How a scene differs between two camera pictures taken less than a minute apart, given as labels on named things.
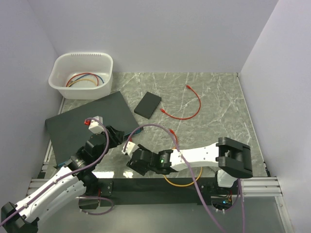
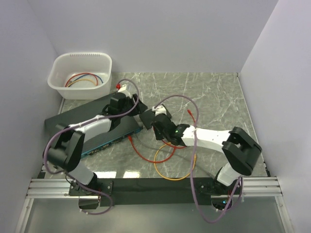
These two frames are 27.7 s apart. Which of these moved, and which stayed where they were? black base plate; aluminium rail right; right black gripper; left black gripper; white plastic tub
Moved: left black gripper; right black gripper
Stayed: white plastic tub; black base plate; aluminium rail right
